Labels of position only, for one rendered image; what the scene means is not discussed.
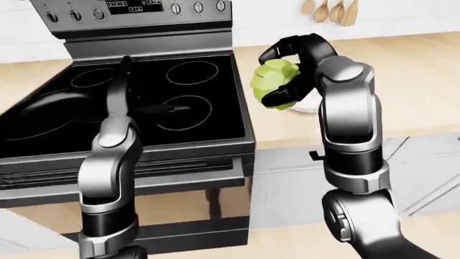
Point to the silver range knob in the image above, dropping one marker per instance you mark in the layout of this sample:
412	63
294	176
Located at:
175	8
98	13
52	17
75	15
220	5
198	6

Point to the black frying pan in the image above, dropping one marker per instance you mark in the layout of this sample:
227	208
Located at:
57	110

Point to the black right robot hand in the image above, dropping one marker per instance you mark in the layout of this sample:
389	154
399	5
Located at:
316	51

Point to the stainless steel electric range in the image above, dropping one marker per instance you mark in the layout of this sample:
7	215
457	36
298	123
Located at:
201	126

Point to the wooden spoon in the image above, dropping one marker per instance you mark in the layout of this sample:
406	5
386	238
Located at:
336	13
308	7
321	13

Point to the green lettuce head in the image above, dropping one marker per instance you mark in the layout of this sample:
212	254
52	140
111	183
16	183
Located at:
273	75

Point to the grey kitchen cabinet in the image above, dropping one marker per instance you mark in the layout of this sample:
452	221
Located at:
280	183

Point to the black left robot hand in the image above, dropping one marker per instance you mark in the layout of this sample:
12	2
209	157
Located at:
118	94

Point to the white plate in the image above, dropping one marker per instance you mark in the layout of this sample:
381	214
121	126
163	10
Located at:
309	106

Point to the range digital display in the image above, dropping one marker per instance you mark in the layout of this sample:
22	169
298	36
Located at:
134	6

